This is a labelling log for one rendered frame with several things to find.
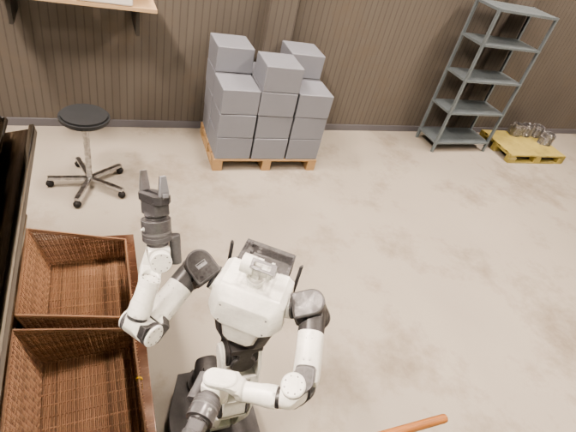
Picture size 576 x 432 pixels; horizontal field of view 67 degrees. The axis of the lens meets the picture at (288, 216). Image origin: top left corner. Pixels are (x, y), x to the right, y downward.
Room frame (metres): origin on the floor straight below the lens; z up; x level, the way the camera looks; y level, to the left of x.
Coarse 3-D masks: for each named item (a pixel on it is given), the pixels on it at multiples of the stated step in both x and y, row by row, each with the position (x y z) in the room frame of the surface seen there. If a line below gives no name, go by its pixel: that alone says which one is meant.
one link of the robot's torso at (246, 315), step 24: (288, 264) 1.17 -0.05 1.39; (216, 288) 0.98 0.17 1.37; (240, 288) 0.99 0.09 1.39; (264, 288) 1.02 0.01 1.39; (288, 288) 1.06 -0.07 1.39; (216, 312) 0.95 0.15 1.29; (240, 312) 0.94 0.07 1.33; (264, 312) 0.95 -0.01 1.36; (288, 312) 0.99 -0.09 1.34; (240, 336) 0.95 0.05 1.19; (264, 336) 0.93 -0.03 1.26
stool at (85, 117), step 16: (64, 112) 2.86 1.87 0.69; (80, 112) 2.91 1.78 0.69; (96, 112) 2.98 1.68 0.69; (80, 128) 2.73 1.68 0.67; (96, 128) 2.80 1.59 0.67; (80, 160) 3.09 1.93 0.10; (48, 176) 2.77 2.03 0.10; (64, 176) 2.83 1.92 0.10; (80, 176) 2.88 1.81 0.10; (96, 176) 2.95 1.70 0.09; (80, 192) 2.68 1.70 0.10
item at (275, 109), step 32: (224, 64) 4.00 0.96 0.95; (256, 64) 4.09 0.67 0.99; (288, 64) 3.98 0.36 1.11; (320, 64) 4.46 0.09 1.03; (224, 96) 3.64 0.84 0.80; (256, 96) 3.79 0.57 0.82; (288, 96) 3.92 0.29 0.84; (320, 96) 4.08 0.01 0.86; (224, 128) 3.66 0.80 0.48; (256, 128) 3.82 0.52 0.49; (288, 128) 3.97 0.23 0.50; (320, 128) 4.13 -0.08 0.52; (224, 160) 3.67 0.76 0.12; (256, 160) 3.83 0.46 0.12; (288, 160) 4.00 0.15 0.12
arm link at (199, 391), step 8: (200, 376) 0.77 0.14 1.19; (200, 384) 0.74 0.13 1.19; (192, 392) 0.71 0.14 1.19; (200, 392) 0.72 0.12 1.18; (208, 392) 0.71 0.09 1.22; (216, 392) 0.71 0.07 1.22; (224, 392) 0.74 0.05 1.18; (192, 400) 0.69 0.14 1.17; (208, 400) 0.67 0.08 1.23; (216, 400) 0.69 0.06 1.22; (224, 400) 0.73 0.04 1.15; (216, 408) 0.67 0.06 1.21
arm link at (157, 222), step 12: (144, 192) 1.00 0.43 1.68; (156, 192) 1.01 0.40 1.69; (144, 204) 0.98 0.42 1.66; (156, 204) 0.95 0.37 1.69; (168, 204) 0.97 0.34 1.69; (156, 216) 0.94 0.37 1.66; (168, 216) 1.00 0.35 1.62; (144, 228) 0.93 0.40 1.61; (156, 228) 0.93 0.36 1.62; (168, 228) 0.96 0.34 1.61
